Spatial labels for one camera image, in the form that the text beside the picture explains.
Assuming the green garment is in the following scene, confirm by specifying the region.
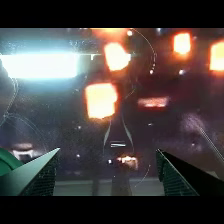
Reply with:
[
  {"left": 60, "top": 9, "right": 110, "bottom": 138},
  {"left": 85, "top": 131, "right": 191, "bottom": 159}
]
[{"left": 0, "top": 147, "right": 24, "bottom": 177}]

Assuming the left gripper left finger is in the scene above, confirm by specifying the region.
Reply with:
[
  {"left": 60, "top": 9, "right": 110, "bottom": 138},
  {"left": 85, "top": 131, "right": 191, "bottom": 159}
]
[{"left": 0, "top": 147, "right": 61, "bottom": 197}]

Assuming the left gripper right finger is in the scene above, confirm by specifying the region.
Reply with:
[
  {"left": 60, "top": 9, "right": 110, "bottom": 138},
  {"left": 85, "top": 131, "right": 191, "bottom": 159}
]
[{"left": 155, "top": 148, "right": 224, "bottom": 197}]

